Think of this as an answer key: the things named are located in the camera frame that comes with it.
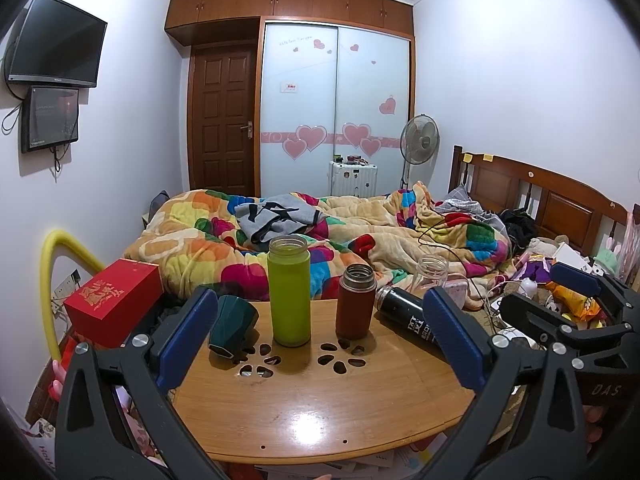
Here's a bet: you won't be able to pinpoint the dark green faceted cup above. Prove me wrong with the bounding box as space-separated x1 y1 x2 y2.
208 295 259 359

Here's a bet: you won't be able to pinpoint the overhead wooden cabinets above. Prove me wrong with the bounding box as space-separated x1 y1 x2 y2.
165 0 413 46

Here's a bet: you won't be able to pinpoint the round wooden table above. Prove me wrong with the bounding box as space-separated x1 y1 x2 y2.
174 300 473 465

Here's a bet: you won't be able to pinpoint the wooden bed headboard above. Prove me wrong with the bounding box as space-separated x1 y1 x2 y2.
449 145 628 256

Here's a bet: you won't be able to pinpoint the dark red thermos bottle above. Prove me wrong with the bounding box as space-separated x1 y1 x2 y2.
335 263 376 340

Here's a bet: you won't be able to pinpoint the grey black clothing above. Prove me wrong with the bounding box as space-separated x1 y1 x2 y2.
233 194 329 250

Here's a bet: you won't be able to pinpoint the wall-mounted black television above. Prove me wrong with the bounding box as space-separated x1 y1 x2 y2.
6 0 107 88

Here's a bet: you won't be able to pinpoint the small wall monitor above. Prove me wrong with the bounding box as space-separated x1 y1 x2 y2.
21 86 79 153

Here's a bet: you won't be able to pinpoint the green thermos bottle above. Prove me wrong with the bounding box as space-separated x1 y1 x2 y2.
267 234 311 348

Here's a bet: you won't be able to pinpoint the clear glass jar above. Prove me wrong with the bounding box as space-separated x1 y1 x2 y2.
409 255 449 297

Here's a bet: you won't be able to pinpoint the brown wooden door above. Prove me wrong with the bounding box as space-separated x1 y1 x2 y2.
186 42 256 196

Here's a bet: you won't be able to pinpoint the sliding wardrobe with hearts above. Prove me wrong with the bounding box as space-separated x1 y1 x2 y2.
259 22 411 197

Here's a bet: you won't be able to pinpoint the yellow foam tube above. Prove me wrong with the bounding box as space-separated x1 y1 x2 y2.
39 229 105 361

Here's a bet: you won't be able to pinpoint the colourful patchwork blanket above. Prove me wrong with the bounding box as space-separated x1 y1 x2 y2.
124 182 515 304

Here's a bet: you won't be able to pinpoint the black cylindrical bottle lying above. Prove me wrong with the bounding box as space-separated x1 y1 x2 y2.
374 285 436 342

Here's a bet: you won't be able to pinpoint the standing electric fan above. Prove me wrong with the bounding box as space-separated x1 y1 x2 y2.
400 114 440 188

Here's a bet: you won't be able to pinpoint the red gift box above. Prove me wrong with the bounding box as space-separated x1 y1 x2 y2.
63 259 163 348

